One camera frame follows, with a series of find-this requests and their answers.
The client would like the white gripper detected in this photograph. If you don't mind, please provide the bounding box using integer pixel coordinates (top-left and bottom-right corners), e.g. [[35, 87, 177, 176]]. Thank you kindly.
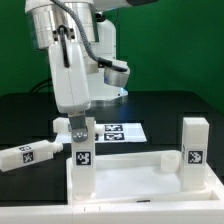
[[48, 42, 90, 142]]

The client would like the white desk top tray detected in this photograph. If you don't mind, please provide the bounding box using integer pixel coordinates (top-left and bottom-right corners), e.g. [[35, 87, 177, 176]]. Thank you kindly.
[[66, 150, 213, 206]]

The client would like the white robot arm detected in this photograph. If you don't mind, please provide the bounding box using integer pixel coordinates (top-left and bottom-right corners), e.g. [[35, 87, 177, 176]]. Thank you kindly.
[[25, 0, 157, 143]]

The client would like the white marker base sheet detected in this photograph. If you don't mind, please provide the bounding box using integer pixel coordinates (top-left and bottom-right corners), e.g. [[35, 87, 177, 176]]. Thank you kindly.
[[56, 123, 147, 143]]

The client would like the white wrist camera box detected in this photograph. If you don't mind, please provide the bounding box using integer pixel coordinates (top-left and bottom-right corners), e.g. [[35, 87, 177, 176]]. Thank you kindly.
[[98, 58, 130, 88]]

